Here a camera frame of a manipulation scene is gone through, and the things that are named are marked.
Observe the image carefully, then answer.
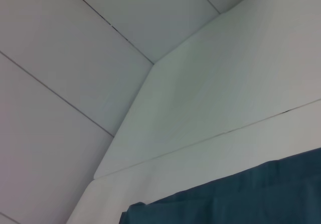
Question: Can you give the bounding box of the teal FREE! print t-shirt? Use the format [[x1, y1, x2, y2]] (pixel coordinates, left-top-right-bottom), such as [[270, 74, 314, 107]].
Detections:
[[119, 147, 321, 224]]

